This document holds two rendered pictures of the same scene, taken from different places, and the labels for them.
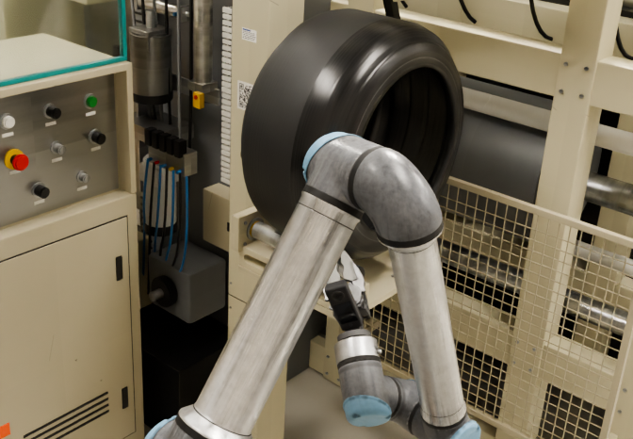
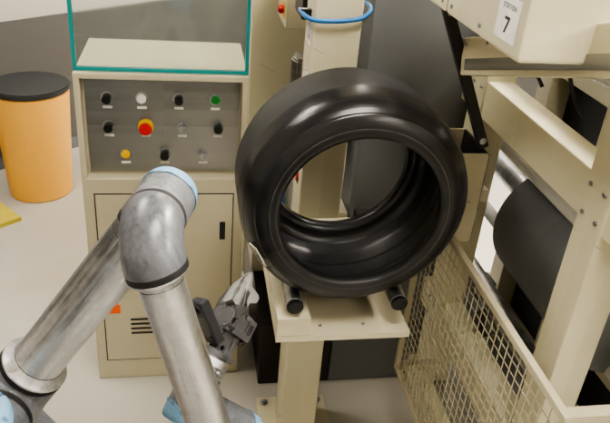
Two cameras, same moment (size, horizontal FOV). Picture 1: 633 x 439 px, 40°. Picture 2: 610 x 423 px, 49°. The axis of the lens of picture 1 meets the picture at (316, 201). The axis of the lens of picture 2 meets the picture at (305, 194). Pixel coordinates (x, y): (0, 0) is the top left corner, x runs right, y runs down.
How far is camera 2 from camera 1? 124 cm
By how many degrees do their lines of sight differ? 35
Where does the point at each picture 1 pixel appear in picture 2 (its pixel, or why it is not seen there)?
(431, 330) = (171, 371)
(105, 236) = (211, 203)
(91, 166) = (212, 148)
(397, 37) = (357, 103)
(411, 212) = (129, 255)
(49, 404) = not seen: hidden behind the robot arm
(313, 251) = (100, 258)
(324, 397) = (394, 405)
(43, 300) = not seen: hidden behind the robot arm
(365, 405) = (169, 409)
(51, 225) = not seen: hidden behind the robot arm
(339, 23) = (329, 79)
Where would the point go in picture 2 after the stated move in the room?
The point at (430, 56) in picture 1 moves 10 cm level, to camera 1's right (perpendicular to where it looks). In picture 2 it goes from (398, 132) to (435, 146)
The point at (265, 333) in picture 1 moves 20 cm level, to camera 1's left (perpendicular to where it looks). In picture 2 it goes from (57, 308) to (9, 266)
